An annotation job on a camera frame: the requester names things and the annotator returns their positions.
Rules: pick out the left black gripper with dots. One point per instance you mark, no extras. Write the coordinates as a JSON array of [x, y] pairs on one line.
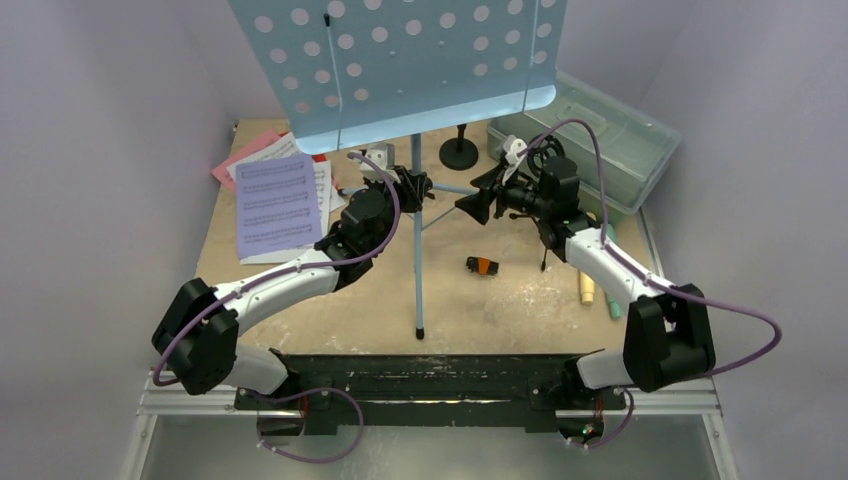
[[410, 190]]

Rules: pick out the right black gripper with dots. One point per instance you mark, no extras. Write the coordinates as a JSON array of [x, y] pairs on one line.
[[499, 196]]

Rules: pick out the black round-base mic stand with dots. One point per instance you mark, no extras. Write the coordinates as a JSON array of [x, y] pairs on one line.
[[459, 153]]

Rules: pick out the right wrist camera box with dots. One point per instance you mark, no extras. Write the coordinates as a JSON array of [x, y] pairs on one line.
[[514, 152]]

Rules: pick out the mint green microphone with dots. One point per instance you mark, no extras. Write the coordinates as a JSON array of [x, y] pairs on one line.
[[615, 310]]

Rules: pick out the white sheet music page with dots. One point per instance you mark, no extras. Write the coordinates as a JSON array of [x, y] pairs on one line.
[[321, 212], [283, 147]]

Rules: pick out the blue music stand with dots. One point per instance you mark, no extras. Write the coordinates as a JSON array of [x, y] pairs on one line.
[[348, 73]]

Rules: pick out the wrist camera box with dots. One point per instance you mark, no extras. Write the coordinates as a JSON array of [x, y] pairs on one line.
[[381, 154], [514, 152]]

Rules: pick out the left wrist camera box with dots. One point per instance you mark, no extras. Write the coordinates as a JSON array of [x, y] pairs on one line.
[[381, 154]]

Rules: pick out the black tripod shock-mount stand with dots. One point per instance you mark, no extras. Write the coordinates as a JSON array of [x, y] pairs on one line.
[[546, 149]]

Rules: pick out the pink sheet music page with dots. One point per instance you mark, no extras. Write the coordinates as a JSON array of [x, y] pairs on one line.
[[221, 172]]

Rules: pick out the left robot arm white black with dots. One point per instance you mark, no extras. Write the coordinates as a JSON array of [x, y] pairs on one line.
[[197, 339]]

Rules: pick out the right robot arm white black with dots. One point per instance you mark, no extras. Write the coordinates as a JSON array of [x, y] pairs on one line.
[[668, 337]]

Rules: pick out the cream yellow microphone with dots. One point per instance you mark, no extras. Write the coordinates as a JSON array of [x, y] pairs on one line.
[[586, 287]]

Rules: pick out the lavender sheet music page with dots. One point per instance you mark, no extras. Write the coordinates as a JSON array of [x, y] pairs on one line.
[[278, 205]]

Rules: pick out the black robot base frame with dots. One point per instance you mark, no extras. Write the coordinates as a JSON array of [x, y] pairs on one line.
[[534, 392]]

